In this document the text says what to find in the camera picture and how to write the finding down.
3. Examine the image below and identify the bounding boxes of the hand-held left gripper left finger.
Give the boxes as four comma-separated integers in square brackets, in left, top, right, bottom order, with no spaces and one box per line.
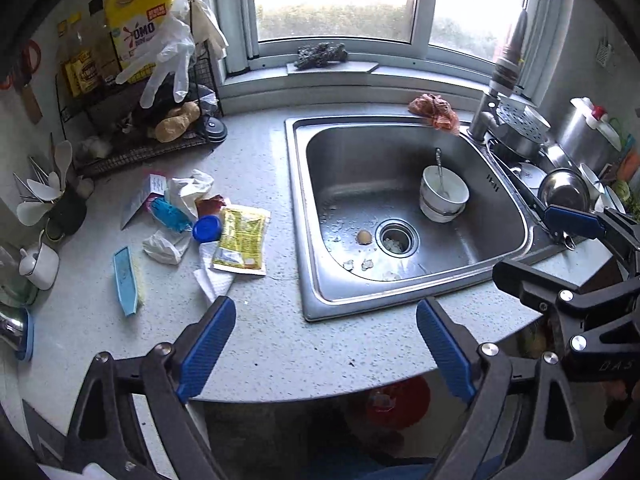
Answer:
[62,296,237,480]

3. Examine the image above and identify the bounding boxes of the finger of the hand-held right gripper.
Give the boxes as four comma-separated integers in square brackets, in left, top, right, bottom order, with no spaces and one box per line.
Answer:
[492,259,640,346]
[544,207,640,273]

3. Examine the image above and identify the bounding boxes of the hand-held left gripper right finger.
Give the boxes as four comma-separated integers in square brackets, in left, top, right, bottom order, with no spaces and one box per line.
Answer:
[416,297,588,480]

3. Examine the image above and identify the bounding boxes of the red plastic basin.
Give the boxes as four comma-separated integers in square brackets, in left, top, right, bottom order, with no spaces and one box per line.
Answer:
[364,375,432,431]

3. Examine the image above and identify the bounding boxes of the white paper napkin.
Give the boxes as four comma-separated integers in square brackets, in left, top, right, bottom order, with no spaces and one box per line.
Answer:
[192,241,237,307]

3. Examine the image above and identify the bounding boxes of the yellow food packet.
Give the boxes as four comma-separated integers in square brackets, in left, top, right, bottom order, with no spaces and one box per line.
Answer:
[211,204,272,277]

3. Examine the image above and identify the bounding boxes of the blue bottle cap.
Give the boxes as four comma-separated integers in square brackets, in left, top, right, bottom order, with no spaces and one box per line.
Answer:
[192,215,224,244]

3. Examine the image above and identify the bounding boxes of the blue plastic wrapper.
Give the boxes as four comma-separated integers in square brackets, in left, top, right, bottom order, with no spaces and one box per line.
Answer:
[149,196,195,234]

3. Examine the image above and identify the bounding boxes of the white medicine box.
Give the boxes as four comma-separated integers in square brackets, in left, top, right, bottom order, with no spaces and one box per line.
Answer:
[120,173,169,231]

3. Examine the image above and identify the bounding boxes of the person's right hand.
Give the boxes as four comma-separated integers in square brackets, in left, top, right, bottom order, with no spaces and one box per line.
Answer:
[603,382,640,431]

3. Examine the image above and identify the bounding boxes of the steel mixing bowl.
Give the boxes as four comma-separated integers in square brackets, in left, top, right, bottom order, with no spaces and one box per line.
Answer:
[536,167,592,212]

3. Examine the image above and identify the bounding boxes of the small white bowl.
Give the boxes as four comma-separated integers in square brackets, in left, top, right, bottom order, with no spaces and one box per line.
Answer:
[580,162,606,206]
[602,185,627,213]

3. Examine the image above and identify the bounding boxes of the green leafy vegetables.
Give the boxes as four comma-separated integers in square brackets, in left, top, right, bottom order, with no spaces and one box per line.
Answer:
[614,177,640,216]

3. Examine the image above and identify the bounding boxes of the white plate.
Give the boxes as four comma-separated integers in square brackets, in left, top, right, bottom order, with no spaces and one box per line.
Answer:
[514,161,549,192]

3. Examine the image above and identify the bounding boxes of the large steel stockpot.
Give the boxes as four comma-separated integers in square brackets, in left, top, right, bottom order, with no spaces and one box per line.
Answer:
[554,97,625,177]

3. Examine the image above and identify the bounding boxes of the blue scrub brush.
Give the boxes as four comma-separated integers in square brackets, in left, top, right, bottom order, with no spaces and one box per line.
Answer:
[113,246,147,317]

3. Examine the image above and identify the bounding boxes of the white pot lid red knob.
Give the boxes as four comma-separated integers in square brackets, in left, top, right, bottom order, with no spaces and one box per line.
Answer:
[570,97,623,151]

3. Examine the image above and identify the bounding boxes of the crumpled white tissue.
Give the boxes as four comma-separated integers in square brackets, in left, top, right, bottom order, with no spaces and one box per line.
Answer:
[142,229,192,266]

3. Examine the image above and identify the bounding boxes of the white ceramic bowl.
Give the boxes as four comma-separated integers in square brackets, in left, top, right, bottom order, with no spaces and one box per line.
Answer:
[419,194,469,224]
[421,165,471,215]

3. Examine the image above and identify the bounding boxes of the steel steamer pot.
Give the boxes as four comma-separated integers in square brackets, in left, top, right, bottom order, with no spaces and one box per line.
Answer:
[491,94,552,159]

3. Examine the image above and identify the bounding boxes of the sink drain strainer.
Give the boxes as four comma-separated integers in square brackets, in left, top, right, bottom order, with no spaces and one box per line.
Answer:
[376,219,418,255]

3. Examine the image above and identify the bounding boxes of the grey curved faucet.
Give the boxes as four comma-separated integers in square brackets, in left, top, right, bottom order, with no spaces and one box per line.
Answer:
[467,9,530,142]

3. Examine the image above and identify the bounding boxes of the person's leg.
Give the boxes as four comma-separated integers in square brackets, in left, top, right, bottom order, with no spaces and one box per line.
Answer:
[325,442,506,480]

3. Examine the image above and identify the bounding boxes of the metal spoon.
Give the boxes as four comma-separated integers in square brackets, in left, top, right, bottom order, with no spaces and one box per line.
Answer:
[434,148,449,197]

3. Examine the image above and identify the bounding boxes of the red-brown sachet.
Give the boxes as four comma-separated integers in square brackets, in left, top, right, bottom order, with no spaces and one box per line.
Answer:
[195,194,232,221]

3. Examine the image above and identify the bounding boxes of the white plastic bag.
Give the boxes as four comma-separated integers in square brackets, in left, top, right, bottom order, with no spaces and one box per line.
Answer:
[164,168,216,222]

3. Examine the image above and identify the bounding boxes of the white faucet water filter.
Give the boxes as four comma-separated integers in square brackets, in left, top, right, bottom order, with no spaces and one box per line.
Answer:
[492,42,525,95]

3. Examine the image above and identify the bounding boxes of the orange mesh dishcloth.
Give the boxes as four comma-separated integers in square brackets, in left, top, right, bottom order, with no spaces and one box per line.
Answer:
[408,93,460,135]

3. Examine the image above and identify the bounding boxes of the white mug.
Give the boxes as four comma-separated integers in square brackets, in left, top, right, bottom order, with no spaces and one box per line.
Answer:
[19,241,61,292]

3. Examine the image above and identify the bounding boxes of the dark utensil holder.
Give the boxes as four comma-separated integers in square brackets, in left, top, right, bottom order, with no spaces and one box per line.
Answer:
[46,187,90,236]

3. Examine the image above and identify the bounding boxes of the stainless steel sink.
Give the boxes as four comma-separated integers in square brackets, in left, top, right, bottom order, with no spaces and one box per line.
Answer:
[285,115,593,322]

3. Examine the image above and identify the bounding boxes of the steel cup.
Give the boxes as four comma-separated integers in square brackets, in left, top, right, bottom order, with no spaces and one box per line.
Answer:
[0,307,28,352]

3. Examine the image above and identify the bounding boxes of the green glass bowl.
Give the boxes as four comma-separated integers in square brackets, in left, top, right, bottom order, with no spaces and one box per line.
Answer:
[0,245,40,308]

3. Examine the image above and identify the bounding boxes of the black round sink plug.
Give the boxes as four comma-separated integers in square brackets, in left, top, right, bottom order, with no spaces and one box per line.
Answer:
[199,114,228,143]

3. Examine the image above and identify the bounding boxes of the tan ginger root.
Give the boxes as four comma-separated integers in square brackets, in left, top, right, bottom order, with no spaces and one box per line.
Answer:
[154,101,201,142]

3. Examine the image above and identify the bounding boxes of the garlic bulb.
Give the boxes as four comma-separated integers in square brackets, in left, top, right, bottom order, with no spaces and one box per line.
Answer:
[80,135,115,158]

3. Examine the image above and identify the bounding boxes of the bunch of white spoons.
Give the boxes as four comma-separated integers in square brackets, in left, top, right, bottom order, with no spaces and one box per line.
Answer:
[14,140,76,226]

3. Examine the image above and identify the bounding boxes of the translucent white rubber glove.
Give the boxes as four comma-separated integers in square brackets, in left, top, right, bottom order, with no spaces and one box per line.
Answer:
[116,0,197,109]

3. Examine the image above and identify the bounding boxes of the yellow seasoning bottle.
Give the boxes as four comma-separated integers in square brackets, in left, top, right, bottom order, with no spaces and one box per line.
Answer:
[61,12,101,99]

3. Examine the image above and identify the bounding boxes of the dark steel wool scrubber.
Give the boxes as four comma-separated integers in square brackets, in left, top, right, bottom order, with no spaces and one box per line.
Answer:
[293,42,349,69]

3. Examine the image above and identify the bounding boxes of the dark sauce bottle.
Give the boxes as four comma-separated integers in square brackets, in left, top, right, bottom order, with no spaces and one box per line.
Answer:
[86,0,121,86]

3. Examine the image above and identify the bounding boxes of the cream rubber glove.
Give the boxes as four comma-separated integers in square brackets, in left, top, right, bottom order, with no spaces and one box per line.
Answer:
[190,0,229,61]

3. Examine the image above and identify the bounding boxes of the yellow detergent bottle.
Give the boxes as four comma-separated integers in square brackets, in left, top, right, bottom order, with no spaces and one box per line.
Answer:
[104,0,177,73]

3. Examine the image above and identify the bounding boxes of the black-handled frying pan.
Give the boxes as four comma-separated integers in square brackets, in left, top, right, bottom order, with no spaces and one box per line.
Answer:
[486,137,577,252]

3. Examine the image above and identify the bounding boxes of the black wire rack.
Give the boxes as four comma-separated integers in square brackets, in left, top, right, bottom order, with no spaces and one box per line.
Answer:
[54,0,226,178]

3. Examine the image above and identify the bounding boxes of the white window frame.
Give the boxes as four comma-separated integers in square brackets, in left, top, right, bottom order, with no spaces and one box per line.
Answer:
[212,0,576,106]

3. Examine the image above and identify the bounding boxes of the red-handled scissors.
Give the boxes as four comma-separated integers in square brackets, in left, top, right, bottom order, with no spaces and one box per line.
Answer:
[0,39,43,126]

